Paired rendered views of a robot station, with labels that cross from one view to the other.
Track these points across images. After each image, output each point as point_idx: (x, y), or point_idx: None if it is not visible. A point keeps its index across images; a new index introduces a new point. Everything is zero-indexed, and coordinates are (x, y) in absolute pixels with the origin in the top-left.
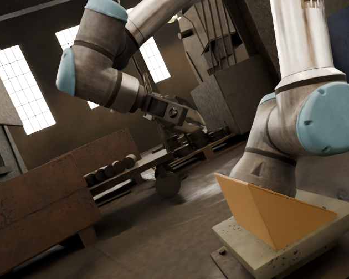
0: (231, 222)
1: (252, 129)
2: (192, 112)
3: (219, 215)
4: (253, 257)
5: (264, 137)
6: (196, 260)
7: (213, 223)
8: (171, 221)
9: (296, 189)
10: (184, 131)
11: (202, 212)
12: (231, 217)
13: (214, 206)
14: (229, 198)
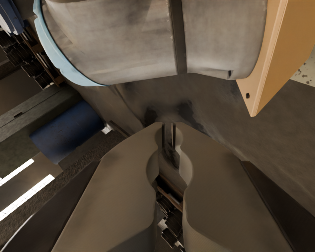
0: (313, 65)
1: (132, 60)
2: (114, 171)
3: (266, 140)
4: None
5: (139, 3)
6: None
7: (287, 138)
8: (306, 206)
9: (192, 73)
10: (254, 177)
11: (270, 168)
12: (299, 77)
13: (254, 156)
14: (290, 64)
